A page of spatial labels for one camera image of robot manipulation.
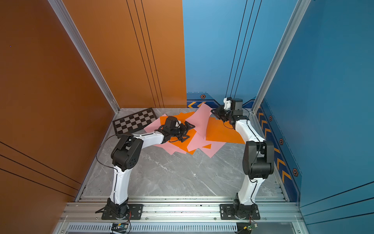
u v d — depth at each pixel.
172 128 0.84
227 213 0.72
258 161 0.50
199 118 1.13
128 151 0.57
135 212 0.74
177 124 0.84
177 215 0.73
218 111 0.81
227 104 0.85
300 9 0.70
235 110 0.72
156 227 0.70
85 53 0.87
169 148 0.97
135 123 1.07
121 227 0.71
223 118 0.83
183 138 0.94
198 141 1.04
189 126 0.91
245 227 0.69
